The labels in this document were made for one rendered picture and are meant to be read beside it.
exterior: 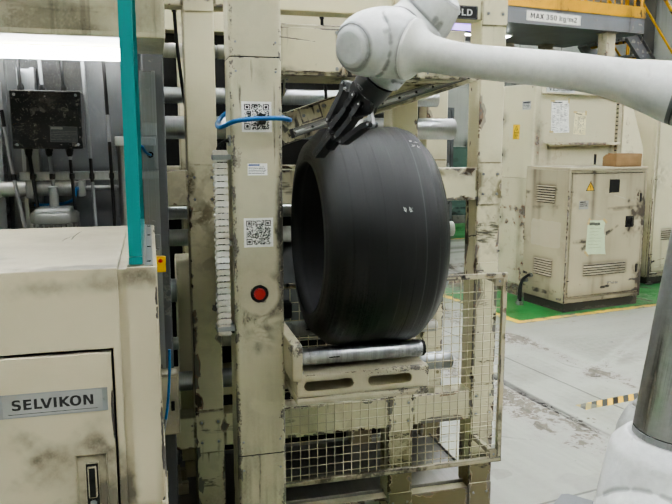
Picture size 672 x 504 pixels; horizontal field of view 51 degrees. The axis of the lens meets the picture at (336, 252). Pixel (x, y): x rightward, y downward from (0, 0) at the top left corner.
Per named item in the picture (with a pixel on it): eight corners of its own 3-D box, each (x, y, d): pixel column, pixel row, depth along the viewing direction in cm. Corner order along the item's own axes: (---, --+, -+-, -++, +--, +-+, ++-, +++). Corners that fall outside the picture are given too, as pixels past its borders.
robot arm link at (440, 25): (391, 32, 140) (357, 40, 130) (439, -32, 130) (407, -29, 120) (427, 70, 138) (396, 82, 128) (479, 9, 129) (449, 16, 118)
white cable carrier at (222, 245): (218, 336, 181) (213, 150, 174) (216, 331, 186) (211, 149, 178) (235, 335, 182) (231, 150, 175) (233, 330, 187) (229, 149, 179)
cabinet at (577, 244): (564, 314, 602) (571, 168, 583) (520, 300, 654) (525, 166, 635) (641, 304, 638) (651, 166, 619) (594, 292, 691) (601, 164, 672)
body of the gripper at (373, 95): (356, 59, 138) (331, 93, 143) (377, 91, 135) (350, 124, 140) (382, 63, 143) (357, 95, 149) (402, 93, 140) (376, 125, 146)
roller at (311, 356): (298, 368, 178) (298, 351, 178) (295, 363, 183) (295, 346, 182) (426, 357, 187) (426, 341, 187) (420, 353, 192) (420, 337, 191)
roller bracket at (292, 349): (292, 383, 175) (291, 345, 173) (266, 341, 213) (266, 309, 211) (305, 382, 176) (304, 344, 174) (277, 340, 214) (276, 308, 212)
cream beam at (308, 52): (269, 75, 199) (269, 21, 196) (256, 83, 223) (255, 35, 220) (466, 80, 214) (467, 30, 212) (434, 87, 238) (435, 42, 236)
